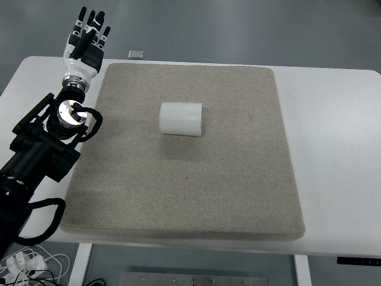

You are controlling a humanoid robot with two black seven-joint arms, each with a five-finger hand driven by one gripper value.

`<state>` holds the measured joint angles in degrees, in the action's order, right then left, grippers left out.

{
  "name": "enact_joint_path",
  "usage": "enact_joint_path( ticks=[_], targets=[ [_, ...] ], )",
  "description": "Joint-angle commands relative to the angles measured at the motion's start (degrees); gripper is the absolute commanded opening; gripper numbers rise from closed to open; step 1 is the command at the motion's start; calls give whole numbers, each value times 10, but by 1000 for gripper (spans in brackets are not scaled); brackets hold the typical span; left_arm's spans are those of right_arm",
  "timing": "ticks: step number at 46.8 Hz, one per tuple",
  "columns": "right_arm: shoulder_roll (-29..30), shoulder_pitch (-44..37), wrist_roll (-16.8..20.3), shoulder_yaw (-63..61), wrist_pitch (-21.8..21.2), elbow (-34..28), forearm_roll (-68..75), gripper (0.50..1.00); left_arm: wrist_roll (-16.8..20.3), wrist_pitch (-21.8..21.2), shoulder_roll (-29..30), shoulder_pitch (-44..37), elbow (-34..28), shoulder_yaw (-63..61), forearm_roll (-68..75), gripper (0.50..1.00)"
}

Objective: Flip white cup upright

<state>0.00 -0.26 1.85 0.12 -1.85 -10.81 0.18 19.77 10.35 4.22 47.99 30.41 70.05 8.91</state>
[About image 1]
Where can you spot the white table leg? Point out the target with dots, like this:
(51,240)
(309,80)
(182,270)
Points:
(302,270)
(80,265)

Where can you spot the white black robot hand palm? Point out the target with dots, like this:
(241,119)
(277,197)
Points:
(87,66)

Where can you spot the white table leg left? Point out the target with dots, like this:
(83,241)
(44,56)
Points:
(80,265)

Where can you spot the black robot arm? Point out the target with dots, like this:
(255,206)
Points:
(47,136)

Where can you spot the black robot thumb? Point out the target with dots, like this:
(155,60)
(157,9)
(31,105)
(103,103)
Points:
(81,43)

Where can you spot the small grey floor box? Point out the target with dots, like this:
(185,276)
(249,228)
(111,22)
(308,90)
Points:
(135,54)

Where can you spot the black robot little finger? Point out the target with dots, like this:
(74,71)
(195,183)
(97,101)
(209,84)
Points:
(79,22)

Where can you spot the white ribbed cup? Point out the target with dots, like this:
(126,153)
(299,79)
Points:
(181,118)

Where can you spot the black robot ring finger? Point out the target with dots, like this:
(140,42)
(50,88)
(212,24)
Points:
(89,20)

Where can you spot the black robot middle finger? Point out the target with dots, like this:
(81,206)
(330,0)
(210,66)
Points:
(96,25)

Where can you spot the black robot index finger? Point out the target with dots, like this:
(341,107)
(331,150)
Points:
(103,38)

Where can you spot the white power strip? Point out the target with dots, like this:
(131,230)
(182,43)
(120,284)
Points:
(22,261)

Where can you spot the white table leg right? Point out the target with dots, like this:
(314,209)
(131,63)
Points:
(302,270)

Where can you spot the beige felt mat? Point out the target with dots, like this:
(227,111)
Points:
(234,182)

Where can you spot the black desk control panel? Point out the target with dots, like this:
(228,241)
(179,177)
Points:
(359,261)

